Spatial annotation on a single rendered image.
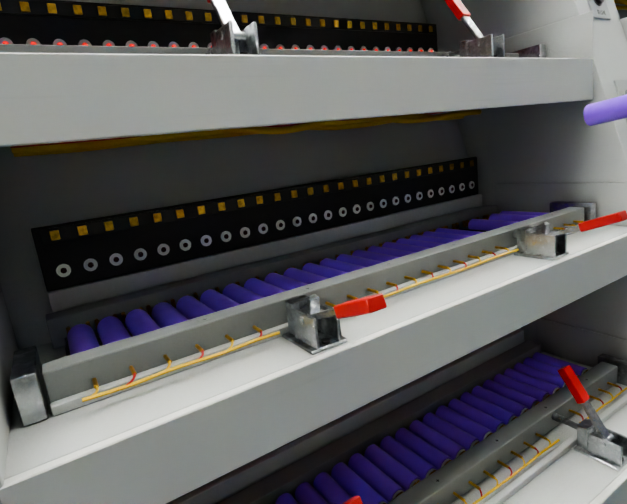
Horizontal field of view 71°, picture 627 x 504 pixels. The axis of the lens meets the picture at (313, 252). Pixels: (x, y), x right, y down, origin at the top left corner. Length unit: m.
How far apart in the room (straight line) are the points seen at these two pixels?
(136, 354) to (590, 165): 0.54
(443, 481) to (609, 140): 0.42
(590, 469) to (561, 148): 0.37
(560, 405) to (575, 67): 0.37
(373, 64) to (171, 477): 0.31
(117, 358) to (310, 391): 0.12
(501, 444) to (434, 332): 0.18
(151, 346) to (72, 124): 0.14
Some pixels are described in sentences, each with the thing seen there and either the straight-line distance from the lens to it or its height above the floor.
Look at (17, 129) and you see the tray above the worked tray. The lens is 0.28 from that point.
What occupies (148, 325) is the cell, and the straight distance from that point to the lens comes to 0.33.
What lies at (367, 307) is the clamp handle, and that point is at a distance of 0.23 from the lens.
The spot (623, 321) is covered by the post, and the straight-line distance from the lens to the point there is 0.66.
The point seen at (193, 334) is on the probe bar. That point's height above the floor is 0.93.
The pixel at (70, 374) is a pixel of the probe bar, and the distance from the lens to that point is 0.29.
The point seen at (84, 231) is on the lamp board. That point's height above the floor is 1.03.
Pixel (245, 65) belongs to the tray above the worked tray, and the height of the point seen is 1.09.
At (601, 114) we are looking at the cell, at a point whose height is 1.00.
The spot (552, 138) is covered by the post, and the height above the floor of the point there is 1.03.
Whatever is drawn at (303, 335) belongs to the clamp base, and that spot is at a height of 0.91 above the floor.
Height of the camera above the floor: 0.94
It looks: 3 degrees up
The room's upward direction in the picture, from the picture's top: 16 degrees counter-clockwise
